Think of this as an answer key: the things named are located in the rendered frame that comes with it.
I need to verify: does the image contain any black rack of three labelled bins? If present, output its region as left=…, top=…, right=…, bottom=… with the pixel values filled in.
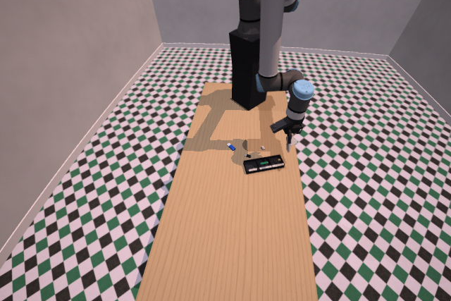
left=243, top=154, right=285, bottom=174

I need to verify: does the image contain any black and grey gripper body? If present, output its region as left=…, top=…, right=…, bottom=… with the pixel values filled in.
left=283, top=116, right=305, bottom=134

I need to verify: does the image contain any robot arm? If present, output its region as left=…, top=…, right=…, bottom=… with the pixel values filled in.
left=237, top=0, right=314, bottom=133

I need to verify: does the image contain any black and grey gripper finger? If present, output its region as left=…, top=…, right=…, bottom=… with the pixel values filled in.
left=286, top=131, right=297, bottom=152

